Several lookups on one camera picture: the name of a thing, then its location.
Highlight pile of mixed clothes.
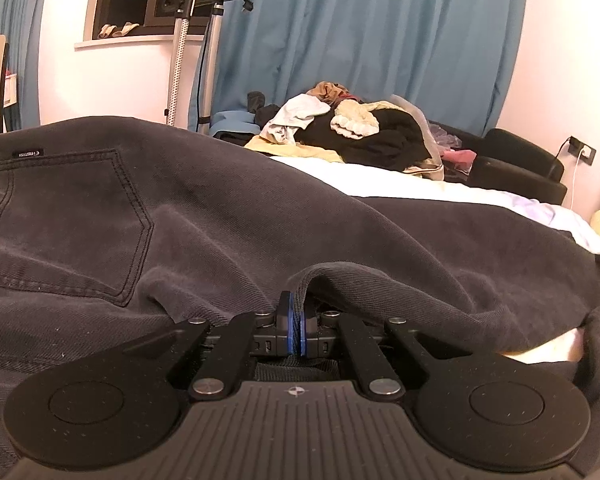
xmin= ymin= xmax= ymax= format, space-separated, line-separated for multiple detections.
xmin=246 ymin=81 xmax=477 ymax=180

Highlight blue curtain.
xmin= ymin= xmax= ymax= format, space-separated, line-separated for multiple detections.
xmin=212 ymin=0 xmax=526 ymax=135
xmin=0 ymin=0 xmax=44 ymax=131

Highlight garment steamer stand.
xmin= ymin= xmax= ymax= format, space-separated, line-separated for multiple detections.
xmin=162 ymin=0 xmax=256 ymax=134

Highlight left blue curtain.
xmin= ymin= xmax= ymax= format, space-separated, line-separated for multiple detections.
xmin=0 ymin=0 xmax=44 ymax=131

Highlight black leather armchair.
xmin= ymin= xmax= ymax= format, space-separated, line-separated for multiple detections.
xmin=429 ymin=122 xmax=567 ymax=205

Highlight white charger cable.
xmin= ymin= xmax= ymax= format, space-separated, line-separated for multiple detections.
xmin=569 ymin=148 xmax=589 ymax=212

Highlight dark grey denim trousers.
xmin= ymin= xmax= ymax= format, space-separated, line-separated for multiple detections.
xmin=0 ymin=117 xmax=600 ymax=476

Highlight wall power socket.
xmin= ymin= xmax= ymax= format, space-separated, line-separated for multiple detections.
xmin=568 ymin=136 xmax=596 ymax=166

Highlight white bed sheet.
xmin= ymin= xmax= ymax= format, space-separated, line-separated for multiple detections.
xmin=268 ymin=157 xmax=600 ymax=361

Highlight items on window sill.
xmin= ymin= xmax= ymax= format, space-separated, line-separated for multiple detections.
xmin=97 ymin=22 xmax=140 ymax=39

